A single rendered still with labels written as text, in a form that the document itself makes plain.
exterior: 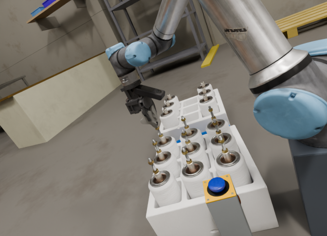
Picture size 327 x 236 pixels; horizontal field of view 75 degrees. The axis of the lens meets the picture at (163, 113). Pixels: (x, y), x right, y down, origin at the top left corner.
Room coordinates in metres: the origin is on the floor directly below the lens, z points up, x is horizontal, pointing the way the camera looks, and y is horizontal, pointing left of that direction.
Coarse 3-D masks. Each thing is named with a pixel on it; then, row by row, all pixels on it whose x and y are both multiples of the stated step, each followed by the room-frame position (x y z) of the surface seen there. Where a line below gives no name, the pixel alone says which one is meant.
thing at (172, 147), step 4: (172, 140) 0.82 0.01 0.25; (168, 144) 0.80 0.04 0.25; (172, 144) 0.80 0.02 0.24; (176, 144) 0.82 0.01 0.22; (160, 148) 0.80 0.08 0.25; (164, 148) 0.79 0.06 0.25; (168, 148) 0.79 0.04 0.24; (172, 148) 0.79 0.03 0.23; (176, 148) 0.80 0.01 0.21; (172, 152) 0.79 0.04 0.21; (176, 152) 0.80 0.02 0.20; (176, 156) 0.79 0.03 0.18; (180, 156) 0.80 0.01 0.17
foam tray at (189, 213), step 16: (208, 144) 0.78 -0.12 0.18; (240, 144) 0.69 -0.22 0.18; (256, 176) 0.51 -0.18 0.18; (240, 192) 0.48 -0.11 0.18; (256, 192) 0.47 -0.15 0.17; (160, 208) 0.56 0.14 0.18; (176, 208) 0.53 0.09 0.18; (192, 208) 0.51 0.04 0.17; (256, 208) 0.47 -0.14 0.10; (272, 208) 0.46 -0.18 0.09; (160, 224) 0.54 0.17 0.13; (176, 224) 0.53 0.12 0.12; (192, 224) 0.52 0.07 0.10; (208, 224) 0.51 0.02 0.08; (256, 224) 0.47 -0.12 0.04; (272, 224) 0.46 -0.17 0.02
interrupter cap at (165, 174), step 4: (164, 172) 0.62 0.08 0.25; (168, 172) 0.61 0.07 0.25; (152, 176) 0.63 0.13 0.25; (164, 176) 0.61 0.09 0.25; (168, 176) 0.59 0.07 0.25; (152, 180) 0.61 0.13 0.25; (156, 180) 0.61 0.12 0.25; (164, 180) 0.58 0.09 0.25; (152, 184) 0.59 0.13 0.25; (156, 184) 0.58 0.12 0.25; (160, 184) 0.57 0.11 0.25
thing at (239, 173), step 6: (240, 156) 0.54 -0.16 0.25; (216, 162) 0.56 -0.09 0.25; (240, 162) 0.51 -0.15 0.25; (216, 168) 0.54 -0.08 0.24; (222, 168) 0.52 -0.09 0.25; (228, 168) 0.51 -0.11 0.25; (234, 168) 0.51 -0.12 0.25; (240, 168) 0.51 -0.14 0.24; (246, 168) 0.52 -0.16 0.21; (222, 174) 0.52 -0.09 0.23; (234, 174) 0.50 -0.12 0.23; (240, 174) 0.50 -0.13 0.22; (246, 174) 0.51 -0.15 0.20; (234, 180) 0.51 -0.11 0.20; (240, 180) 0.50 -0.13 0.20; (246, 180) 0.51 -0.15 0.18; (234, 186) 0.51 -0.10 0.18
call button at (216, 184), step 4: (212, 180) 0.41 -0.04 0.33; (216, 180) 0.40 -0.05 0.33; (220, 180) 0.39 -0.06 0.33; (208, 184) 0.40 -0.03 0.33; (212, 184) 0.39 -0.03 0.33; (216, 184) 0.39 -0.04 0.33; (220, 184) 0.38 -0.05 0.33; (224, 184) 0.38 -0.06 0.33; (212, 188) 0.38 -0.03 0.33; (216, 188) 0.38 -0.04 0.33; (220, 188) 0.37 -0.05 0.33; (216, 192) 0.38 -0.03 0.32
